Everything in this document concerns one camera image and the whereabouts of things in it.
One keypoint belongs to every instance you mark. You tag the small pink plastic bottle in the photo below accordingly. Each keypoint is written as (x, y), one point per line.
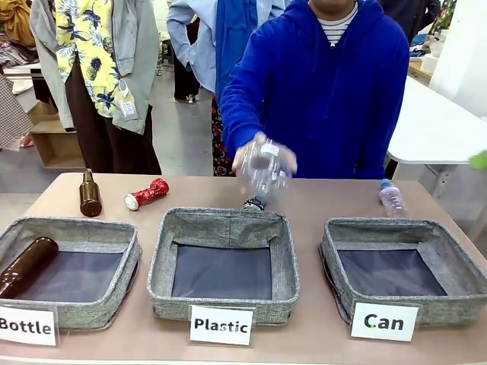
(392, 199)

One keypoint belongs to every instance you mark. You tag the large clear plastic bottle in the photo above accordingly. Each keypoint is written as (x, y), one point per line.
(268, 167)

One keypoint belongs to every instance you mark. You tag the crushed black can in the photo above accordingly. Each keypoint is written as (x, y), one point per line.
(255, 203)

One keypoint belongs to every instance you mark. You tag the crushed red can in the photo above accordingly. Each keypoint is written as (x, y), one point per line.
(150, 192)

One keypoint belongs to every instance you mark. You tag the small brown glass bottle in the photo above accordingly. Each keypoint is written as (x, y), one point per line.
(90, 197)

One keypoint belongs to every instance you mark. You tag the person's right forearm blue sleeve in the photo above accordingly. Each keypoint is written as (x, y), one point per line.
(241, 118)

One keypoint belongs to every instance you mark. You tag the grey fabric basket can label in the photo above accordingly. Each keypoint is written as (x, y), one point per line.
(449, 262)

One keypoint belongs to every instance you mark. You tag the white sign reading Can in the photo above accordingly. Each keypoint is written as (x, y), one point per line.
(384, 321)

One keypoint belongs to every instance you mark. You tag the grey fabric basket plastic label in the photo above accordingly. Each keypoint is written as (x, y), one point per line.
(220, 222)

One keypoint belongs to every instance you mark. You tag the grey fabric basket bottle label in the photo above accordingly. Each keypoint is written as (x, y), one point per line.
(91, 315)

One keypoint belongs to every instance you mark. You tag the person's right hand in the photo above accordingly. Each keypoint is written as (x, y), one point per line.
(243, 156)

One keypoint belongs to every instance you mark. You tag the white table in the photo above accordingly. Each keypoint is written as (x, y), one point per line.
(430, 129)

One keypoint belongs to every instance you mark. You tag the person in dark clothes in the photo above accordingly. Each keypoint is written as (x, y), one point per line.
(414, 15)

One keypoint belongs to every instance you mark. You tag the person in blue hoodie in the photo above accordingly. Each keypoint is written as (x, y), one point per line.
(323, 99)

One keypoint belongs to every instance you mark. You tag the person in floral skirt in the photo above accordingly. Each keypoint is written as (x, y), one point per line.
(218, 144)

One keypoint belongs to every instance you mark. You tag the person in light blue shirt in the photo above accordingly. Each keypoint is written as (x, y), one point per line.
(198, 45)

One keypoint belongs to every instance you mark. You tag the white sign reading Plastic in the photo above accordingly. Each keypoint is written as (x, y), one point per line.
(221, 325)

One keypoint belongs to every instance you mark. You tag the white paper tag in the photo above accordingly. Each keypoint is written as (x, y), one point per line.
(128, 108)

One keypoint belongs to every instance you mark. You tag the person in yellow floral shirt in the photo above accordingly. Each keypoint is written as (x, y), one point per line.
(95, 57)

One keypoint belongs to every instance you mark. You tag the wooden shelf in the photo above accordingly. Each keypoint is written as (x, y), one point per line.
(53, 144)

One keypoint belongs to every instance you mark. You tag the large brown glass bottle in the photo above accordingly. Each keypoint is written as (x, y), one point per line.
(28, 266)

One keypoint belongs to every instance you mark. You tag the checked fabric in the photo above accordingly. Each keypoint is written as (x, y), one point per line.
(11, 118)

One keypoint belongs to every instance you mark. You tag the white sign reading Bottle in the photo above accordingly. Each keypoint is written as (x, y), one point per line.
(26, 326)

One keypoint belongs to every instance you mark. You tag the pile of clothes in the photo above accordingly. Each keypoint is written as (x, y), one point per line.
(15, 26)

